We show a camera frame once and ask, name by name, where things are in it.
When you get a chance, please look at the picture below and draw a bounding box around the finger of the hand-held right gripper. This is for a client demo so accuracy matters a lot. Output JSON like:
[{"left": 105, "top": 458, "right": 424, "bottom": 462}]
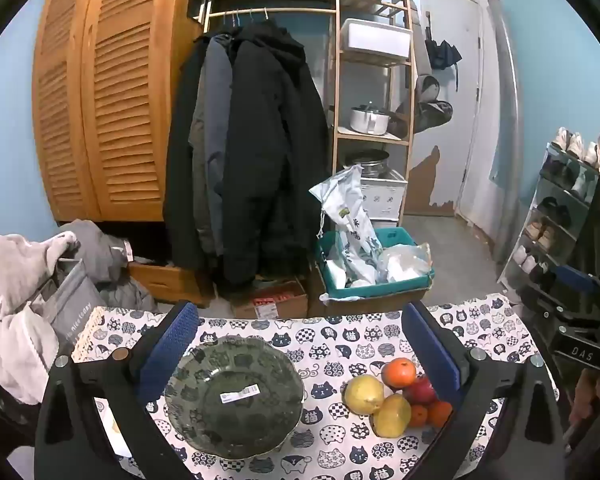
[
  {"left": 540, "top": 280, "right": 600, "bottom": 333},
  {"left": 554, "top": 265, "right": 600, "bottom": 293}
]

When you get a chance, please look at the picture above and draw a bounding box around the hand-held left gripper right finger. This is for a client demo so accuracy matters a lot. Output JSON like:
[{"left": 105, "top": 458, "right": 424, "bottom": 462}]
[{"left": 395, "top": 301, "right": 566, "bottom": 480}]

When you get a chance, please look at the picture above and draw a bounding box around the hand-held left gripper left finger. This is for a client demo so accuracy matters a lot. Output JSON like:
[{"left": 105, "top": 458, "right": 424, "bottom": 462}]
[{"left": 34, "top": 300, "right": 203, "bottom": 480}]

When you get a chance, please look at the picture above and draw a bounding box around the large orange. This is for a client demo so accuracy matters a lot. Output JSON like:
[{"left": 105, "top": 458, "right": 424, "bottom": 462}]
[{"left": 381, "top": 358, "right": 417, "bottom": 389}]

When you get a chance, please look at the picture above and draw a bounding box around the red apple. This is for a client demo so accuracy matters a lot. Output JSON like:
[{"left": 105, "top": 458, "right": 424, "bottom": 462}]
[{"left": 404, "top": 375, "right": 438, "bottom": 406}]

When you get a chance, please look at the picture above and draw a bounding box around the green glass bowl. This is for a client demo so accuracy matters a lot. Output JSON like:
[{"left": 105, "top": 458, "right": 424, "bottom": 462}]
[{"left": 164, "top": 336, "right": 305, "bottom": 460}]

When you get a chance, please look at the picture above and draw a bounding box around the medium orange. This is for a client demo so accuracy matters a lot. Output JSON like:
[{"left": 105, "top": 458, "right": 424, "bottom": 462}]
[{"left": 426, "top": 401, "right": 453, "bottom": 428}]

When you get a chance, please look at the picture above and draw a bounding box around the yellow pear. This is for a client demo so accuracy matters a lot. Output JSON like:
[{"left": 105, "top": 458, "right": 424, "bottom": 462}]
[
  {"left": 371, "top": 394, "right": 412, "bottom": 438},
  {"left": 343, "top": 374, "right": 386, "bottom": 416}
]

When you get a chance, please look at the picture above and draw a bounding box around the person's right hand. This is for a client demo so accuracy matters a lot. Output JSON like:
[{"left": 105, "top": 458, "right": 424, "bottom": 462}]
[{"left": 569, "top": 369, "right": 600, "bottom": 437}]

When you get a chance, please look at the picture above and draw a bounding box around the group of shoes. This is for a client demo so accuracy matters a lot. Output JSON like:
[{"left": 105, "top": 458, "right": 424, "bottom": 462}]
[{"left": 512, "top": 127, "right": 600, "bottom": 286}]

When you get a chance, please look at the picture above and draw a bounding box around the wooden drawer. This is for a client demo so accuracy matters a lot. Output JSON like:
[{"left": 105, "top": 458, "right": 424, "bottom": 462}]
[{"left": 127, "top": 260, "right": 216, "bottom": 308}]

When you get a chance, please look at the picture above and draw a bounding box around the brown cardboard box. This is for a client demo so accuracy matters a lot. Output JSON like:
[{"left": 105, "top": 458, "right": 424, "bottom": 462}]
[{"left": 315, "top": 265, "right": 431, "bottom": 318}]

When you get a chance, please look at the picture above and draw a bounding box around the white smartphone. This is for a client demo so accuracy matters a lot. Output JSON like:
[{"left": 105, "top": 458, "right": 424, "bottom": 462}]
[{"left": 94, "top": 397, "right": 133, "bottom": 458}]

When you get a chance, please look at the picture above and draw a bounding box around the shoe rack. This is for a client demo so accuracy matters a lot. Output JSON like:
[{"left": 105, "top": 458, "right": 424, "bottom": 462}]
[{"left": 497, "top": 142, "right": 600, "bottom": 306}]

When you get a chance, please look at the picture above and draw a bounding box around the clear plastic bag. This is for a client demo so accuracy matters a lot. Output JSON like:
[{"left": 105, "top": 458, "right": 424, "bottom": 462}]
[{"left": 380, "top": 244, "right": 433, "bottom": 283}]

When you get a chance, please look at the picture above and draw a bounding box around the cat print tablecloth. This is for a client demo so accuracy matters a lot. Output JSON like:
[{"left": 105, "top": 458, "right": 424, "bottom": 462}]
[{"left": 70, "top": 292, "right": 561, "bottom": 480}]

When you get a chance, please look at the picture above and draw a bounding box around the grey tote bag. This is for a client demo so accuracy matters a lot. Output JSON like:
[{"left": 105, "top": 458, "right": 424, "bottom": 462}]
[{"left": 30, "top": 259, "right": 108, "bottom": 356}]

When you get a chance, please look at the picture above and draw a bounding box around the cardboard box red label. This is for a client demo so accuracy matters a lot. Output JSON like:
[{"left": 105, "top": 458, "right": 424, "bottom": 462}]
[{"left": 230, "top": 277, "right": 310, "bottom": 320}]

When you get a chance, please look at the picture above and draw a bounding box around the teal basket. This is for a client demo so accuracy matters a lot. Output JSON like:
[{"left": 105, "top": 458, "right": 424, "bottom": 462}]
[{"left": 316, "top": 227, "right": 436, "bottom": 301}]

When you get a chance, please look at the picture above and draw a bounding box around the dark grey garment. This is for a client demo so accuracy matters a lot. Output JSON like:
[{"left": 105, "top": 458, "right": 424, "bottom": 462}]
[{"left": 55, "top": 220, "right": 156, "bottom": 311}]

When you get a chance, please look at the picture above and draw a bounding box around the printed plastic bag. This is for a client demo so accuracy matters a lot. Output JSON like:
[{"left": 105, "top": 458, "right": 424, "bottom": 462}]
[{"left": 310, "top": 165, "right": 383, "bottom": 286}]

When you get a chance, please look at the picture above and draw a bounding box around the silver vertical pipe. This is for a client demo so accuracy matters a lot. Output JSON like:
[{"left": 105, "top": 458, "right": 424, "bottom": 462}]
[{"left": 487, "top": 0, "right": 523, "bottom": 196}]

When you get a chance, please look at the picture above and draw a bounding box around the steel pot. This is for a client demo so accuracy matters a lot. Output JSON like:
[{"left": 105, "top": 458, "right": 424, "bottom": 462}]
[{"left": 347, "top": 149, "right": 390, "bottom": 179}]

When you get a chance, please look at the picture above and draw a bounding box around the black hooded coat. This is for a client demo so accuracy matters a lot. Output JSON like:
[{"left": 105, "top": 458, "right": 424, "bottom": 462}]
[{"left": 220, "top": 22, "right": 331, "bottom": 293}]

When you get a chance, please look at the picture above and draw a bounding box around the olive green bag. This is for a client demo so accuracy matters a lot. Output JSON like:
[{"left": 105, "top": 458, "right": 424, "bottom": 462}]
[{"left": 397, "top": 99, "right": 453, "bottom": 136}]

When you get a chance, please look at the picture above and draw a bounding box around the grey cap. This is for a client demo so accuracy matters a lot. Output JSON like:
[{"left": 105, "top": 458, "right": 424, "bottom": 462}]
[{"left": 415, "top": 75, "right": 442, "bottom": 106}]

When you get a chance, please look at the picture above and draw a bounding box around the grey jacket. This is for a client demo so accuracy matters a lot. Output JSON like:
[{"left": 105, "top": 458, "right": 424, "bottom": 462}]
[{"left": 190, "top": 35, "right": 233, "bottom": 256}]

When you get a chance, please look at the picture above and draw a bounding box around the wooden louvred wardrobe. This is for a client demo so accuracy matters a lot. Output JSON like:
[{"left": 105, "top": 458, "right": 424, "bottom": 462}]
[{"left": 31, "top": 0, "right": 203, "bottom": 223}]

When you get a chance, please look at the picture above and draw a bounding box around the dark blue umbrella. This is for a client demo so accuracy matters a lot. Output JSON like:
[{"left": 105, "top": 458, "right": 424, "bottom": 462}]
[{"left": 422, "top": 10, "right": 463, "bottom": 71}]

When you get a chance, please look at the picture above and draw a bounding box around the bamboo rack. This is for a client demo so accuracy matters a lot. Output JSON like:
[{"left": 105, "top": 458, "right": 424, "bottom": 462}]
[{"left": 200, "top": 0, "right": 418, "bottom": 231}]

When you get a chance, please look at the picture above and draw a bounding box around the white storage box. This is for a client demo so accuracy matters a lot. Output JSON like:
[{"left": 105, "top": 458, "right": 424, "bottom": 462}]
[{"left": 340, "top": 18, "right": 413, "bottom": 59}]

